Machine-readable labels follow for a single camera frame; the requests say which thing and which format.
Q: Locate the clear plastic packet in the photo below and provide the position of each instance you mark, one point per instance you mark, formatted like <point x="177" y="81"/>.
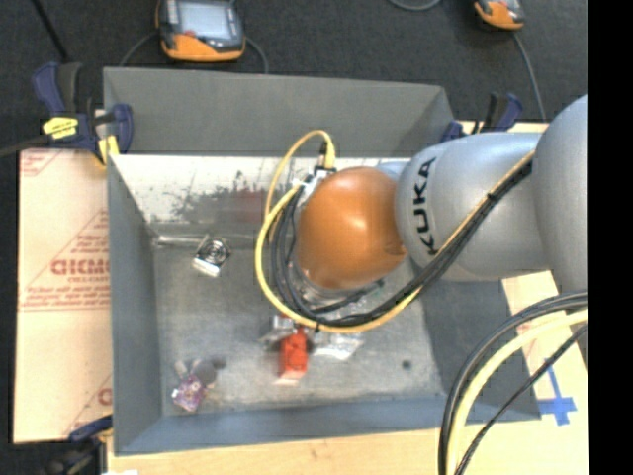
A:
<point x="339" y="345"/>

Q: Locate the red toy block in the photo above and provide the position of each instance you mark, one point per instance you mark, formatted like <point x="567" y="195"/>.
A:
<point x="294" y="355"/>

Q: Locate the clear glass jar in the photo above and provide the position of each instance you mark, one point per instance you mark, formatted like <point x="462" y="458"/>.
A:
<point x="212" y="254"/>

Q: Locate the purple patterned packet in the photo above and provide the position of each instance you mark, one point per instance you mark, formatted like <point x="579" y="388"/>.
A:
<point x="188" y="392"/>

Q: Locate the dark grey small toy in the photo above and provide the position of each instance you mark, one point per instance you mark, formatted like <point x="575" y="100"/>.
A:
<point x="207" y="368"/>

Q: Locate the grey metal bin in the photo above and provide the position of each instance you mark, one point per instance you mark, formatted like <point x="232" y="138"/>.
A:
<point x="237" y="314"/>

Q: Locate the brown cardboard board red print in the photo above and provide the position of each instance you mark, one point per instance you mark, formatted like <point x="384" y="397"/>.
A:
<point x="59" y="225"/>

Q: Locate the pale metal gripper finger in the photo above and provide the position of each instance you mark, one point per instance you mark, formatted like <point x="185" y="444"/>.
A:
<point x="284" y="322"/>
<point x="271" y="338"/>

